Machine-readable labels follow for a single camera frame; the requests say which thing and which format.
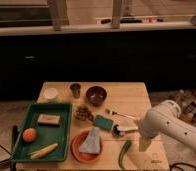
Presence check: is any teal sponge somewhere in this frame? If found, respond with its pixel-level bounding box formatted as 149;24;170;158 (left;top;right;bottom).
93;115;114;131

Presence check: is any wooden table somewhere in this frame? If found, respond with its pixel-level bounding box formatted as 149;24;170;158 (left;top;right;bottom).
16;82;169;171

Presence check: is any orange fruit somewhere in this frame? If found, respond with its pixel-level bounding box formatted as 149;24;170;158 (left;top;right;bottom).
22;128;37;143

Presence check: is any grey cloth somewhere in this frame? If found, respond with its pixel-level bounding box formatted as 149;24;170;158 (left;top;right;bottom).
79;127;100;154

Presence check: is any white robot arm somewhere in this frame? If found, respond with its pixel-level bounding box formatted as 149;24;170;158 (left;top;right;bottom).
138;100;196;152

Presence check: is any yellow corn cob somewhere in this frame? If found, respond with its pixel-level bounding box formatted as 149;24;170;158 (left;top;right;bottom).
30;143;58;159

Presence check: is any purple bowl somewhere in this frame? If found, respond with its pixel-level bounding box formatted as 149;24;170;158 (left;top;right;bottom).
86;86;107;107

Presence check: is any small white bowl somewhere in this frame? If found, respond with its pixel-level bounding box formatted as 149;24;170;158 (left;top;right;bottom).
43;88;58;101

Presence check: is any orange plate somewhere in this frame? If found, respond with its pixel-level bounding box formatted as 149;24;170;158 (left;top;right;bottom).
70;131;103;164

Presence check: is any brown pine cone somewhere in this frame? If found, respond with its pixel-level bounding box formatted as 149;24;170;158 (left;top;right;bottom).
75;105;94;122

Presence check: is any tan wooden block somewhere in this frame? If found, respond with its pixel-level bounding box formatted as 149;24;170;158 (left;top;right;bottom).
38;114;60;125

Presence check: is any green chili pepper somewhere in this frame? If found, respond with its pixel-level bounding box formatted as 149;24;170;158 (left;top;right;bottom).
118;140;132;170

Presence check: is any green plastic tray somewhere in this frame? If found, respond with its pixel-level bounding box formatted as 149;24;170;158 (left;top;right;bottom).
12;103;72;163

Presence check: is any small metal cup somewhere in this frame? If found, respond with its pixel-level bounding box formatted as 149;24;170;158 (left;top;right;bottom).
70;83;81;99

